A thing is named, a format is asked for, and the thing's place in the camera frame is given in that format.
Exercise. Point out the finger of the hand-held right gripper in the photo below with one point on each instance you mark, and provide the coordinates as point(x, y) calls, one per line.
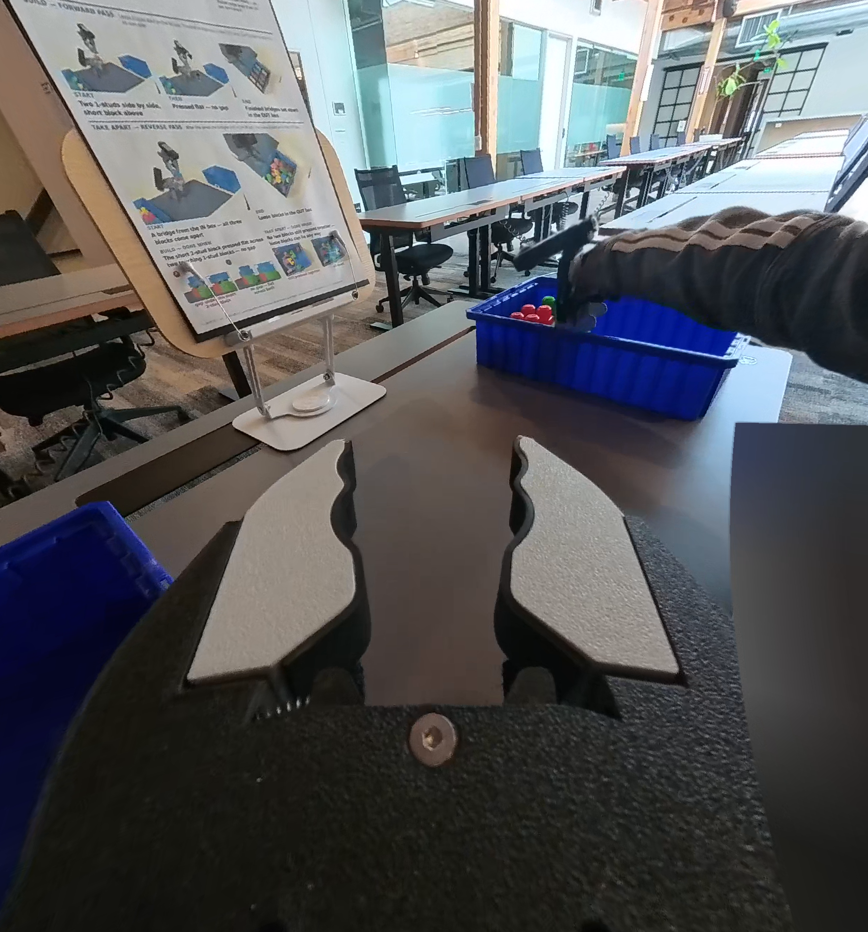
point(590, 318)

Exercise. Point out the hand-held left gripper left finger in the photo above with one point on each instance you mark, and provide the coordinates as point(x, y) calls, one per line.
point(281, 575)

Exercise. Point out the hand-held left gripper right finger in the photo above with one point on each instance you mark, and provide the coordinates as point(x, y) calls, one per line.
point(586, 575)

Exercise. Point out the pile of coloured mega blocks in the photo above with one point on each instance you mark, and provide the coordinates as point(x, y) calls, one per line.
point(532, 314)

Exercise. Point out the blue plastic bin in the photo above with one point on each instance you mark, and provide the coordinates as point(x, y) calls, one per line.
point(601, 364)
point(41, 619)

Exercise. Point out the person's right forearm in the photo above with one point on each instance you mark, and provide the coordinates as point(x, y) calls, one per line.
point(768, 277)

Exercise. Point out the long wooden-edged desk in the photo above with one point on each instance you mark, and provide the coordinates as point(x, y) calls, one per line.
point(477, 196)

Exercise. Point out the black office chair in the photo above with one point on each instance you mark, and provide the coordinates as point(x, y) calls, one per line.
point(477, 171)
point(532, 160)
point(11, 255)
point(419, 258)

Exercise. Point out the row of wooden-edged desks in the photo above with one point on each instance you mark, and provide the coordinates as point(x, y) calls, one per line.
point(666, 153)

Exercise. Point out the row of white desks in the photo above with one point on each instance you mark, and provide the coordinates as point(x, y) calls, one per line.
point(768, 182)

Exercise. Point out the wooden pillar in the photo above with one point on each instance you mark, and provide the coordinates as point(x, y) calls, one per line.
point(486, 73)
point(641, 73)

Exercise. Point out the green potted plant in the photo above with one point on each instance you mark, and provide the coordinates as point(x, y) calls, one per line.
point(730, 86)

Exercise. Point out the black monitor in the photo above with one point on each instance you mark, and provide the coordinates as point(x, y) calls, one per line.
point(859, 160)

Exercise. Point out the grey desk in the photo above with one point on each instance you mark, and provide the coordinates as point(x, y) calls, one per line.
point(41, 291)

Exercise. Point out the printed instruction sheet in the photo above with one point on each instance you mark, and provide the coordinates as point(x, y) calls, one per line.
point(186, 145)

